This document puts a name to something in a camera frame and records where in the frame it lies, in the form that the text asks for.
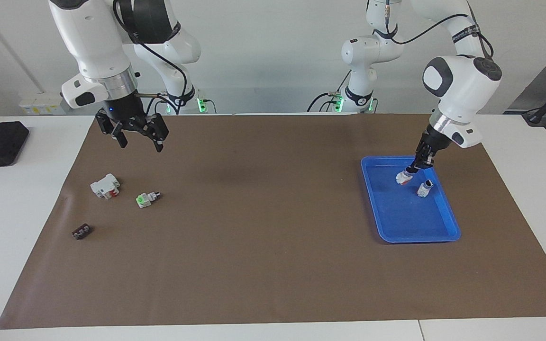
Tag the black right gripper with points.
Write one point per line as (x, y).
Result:
(123, 113)

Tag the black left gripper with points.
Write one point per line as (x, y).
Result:
(430, 142)

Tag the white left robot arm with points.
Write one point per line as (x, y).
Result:
(462, 90)

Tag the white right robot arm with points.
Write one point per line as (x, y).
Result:
(93, 38)

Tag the small grey white component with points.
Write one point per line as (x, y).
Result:
(424, 189)

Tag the blue plastic tray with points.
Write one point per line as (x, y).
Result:
(405, 218)

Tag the white circuit breaker red lever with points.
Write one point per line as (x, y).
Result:
(103, 185)

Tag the small dark brown component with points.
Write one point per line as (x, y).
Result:
(81, 232)

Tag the brown table mat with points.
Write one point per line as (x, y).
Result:
(254, 246)

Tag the white wall power strip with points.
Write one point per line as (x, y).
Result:
(40, 103)

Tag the white wall conduit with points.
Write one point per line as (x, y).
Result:
(12, 52)

